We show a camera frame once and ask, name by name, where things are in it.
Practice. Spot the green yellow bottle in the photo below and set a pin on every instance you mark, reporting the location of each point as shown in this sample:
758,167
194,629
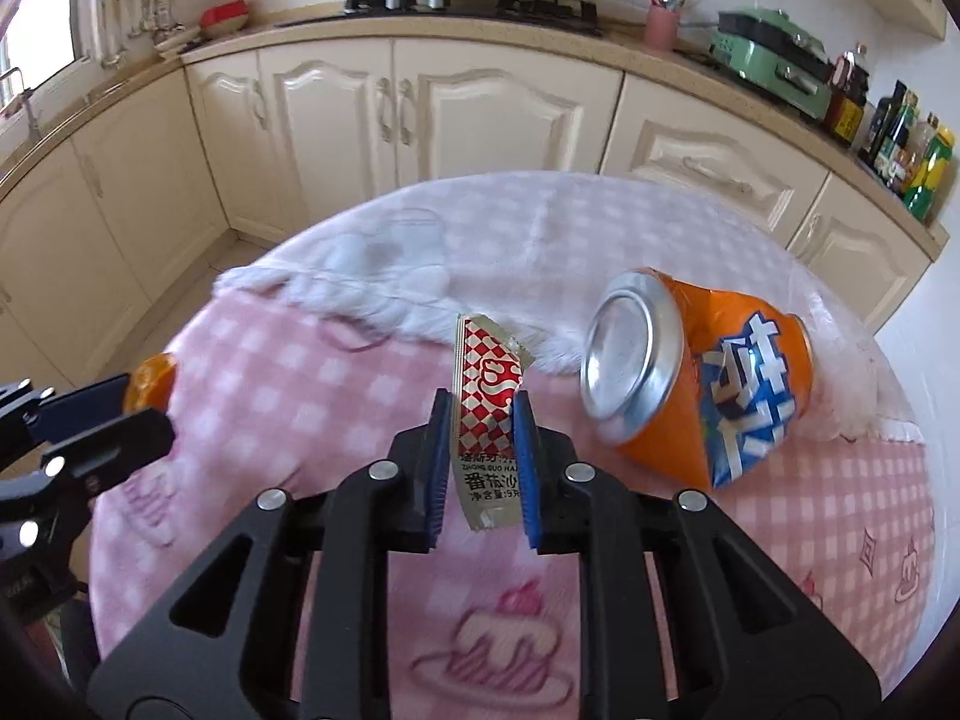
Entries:
934,180

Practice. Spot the red white sauce sachet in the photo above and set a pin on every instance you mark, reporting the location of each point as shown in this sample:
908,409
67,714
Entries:
487,390

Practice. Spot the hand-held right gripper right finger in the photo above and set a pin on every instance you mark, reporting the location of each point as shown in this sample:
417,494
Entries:
526,465

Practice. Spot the hanging utensil rack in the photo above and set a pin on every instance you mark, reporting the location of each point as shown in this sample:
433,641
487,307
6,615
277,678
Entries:
142,7

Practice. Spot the yellow label bottle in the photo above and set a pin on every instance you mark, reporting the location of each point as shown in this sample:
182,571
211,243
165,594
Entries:
916,157

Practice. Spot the cream base cabinets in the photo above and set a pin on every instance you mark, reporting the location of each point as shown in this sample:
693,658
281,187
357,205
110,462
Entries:
337,127

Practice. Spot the dark sauce bottle red cap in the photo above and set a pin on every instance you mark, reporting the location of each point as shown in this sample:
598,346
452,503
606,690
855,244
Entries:
846,109

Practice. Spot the crushed orange soda can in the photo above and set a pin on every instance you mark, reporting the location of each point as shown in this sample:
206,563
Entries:
720,307

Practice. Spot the black gas stove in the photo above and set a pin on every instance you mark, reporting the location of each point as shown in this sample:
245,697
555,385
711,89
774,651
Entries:
465,7

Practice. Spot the orange wrapper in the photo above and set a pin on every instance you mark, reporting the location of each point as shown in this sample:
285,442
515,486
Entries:
148,382

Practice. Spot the red bowl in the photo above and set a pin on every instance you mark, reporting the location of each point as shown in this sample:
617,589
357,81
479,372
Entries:
225,16

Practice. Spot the steel faucet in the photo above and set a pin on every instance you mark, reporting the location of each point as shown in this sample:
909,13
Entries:
26,105

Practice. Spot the pink utensil holder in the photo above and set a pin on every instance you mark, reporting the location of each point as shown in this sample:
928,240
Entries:
661,26

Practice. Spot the kitchen window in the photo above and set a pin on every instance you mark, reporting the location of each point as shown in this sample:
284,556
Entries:
37,7

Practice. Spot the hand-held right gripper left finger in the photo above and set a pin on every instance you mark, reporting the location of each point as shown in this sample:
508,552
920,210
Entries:
439,465

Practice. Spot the beige kitchen countertop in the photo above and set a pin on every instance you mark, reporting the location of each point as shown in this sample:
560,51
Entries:
637,60

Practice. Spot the pink checkered blanket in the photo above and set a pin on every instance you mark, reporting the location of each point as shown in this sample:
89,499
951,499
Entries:
300,405

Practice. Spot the dark green bottle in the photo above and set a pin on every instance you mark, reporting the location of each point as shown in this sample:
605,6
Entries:
889,127

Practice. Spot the green electric cooker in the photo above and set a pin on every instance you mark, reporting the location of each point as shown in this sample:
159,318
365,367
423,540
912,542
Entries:
765,52

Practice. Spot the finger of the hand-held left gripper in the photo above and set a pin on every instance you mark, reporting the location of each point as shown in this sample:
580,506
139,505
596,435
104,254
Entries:
82,405
120,446

